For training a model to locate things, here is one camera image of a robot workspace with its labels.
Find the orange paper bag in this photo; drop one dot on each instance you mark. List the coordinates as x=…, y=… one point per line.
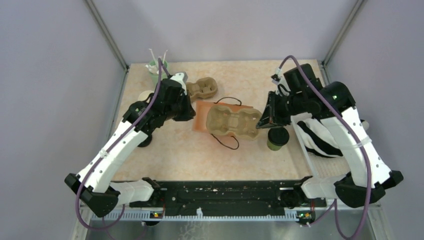
x=202, y=109

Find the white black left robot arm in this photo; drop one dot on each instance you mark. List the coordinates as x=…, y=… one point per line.
x=93, y=184

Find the aluminium frame rail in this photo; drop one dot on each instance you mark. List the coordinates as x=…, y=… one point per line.
x=105, y=32
x=350, y=19

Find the stack of black lids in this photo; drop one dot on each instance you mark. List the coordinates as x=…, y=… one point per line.
x=146, y=142

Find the white plastic basket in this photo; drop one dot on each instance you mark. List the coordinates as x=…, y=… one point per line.
x=319, y=166

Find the stack of green paper cups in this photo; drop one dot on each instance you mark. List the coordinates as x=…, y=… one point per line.
x=145, y=95

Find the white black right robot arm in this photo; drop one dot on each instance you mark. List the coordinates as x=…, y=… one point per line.
x=334, y=129

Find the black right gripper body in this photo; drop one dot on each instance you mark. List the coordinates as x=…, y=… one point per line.
x=287, y=106

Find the green straw holder cup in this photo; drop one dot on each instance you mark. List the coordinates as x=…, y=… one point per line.
x=154, y=78

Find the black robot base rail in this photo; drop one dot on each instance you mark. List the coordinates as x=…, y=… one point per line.
x=242, y=198

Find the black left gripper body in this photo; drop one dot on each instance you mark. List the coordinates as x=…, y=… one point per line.
x=181, y=110

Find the brown cardboard cup carrier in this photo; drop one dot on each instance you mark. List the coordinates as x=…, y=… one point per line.
x=203, y=88
x=222, y=120

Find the right aluminium frame rail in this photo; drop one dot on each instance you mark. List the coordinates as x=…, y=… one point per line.
x=350, y=19

